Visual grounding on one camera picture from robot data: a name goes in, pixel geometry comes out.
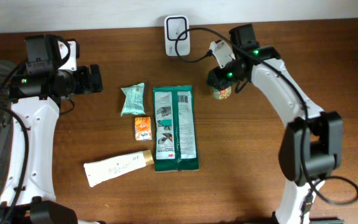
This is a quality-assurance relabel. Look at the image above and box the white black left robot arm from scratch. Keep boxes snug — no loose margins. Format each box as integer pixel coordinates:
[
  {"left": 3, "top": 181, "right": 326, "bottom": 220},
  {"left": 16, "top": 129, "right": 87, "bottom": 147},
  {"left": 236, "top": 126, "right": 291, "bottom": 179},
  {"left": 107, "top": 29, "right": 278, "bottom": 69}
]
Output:
[{"left": 0, "top": 34, "right": 103, "bottom": 223}]

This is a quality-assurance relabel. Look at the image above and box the green 3M sponge package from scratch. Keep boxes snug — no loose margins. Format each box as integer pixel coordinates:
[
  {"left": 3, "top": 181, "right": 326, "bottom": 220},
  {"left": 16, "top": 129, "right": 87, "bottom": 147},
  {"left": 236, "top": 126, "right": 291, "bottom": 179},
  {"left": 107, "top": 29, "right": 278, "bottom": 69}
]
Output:
[{"left": 153, "top": 85, "right": 199, "bottom": 172}]

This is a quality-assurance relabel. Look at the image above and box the white tube with gold cap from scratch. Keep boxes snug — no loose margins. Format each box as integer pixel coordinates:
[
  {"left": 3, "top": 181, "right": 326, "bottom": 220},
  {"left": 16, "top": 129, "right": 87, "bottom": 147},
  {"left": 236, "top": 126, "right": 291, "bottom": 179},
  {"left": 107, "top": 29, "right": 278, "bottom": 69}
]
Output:
[{"left": 83, "top": 150, "right": 154, "bottom": 187}]

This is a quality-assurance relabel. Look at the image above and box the green lid glass jar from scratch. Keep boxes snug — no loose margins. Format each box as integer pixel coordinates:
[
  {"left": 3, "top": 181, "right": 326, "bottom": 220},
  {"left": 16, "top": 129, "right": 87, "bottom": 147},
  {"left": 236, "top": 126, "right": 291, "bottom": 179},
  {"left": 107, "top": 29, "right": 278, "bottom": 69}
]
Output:
[{"left": 210, "top": 86, "right": 232, "bottom": 100}]

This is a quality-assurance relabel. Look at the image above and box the light green snack packet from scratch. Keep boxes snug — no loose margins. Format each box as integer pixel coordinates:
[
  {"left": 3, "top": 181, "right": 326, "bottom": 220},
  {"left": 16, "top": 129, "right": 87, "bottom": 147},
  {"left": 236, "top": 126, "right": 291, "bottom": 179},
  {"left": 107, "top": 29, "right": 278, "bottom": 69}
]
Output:
[{"left": 121, "top": 83, "right": 145, "bottom": 116}]

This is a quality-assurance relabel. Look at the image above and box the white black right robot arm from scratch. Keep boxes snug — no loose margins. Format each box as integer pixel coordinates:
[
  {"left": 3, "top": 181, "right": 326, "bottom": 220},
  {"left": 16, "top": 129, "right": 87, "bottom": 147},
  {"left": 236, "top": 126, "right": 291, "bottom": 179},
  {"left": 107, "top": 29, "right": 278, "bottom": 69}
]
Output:
[{"left": 207, "top": 24, "right": 343, "bottom": 223}]

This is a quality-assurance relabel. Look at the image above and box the orange small box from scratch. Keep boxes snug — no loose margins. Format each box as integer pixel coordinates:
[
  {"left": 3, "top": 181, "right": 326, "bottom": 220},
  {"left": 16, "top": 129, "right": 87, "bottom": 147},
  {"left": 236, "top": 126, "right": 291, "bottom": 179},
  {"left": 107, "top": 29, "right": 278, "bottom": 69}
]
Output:
[{"left": 134, "top": 117, "right": 152, "bottom": 141}]

